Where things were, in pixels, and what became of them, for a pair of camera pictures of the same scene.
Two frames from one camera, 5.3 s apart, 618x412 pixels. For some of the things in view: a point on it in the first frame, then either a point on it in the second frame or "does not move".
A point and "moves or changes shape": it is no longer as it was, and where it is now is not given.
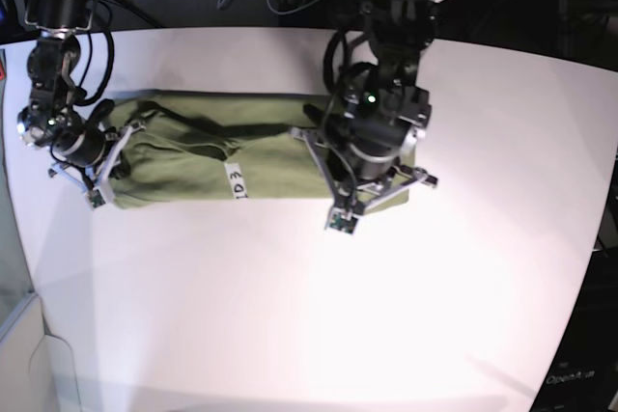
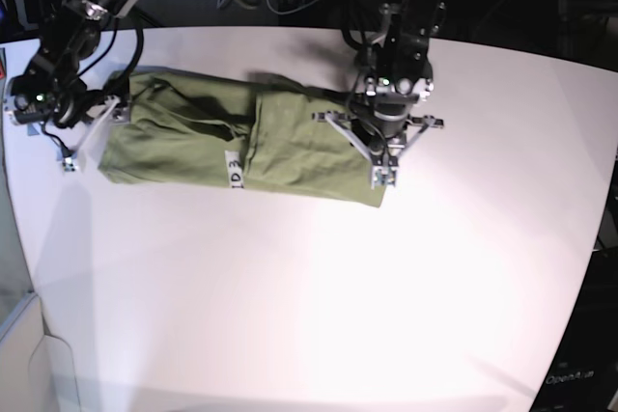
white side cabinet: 37,371 does not move
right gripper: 362,178 to 383,123
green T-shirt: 228,146 moves or changes shape
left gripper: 91,157 to 108,105
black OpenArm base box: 582,375 does not move
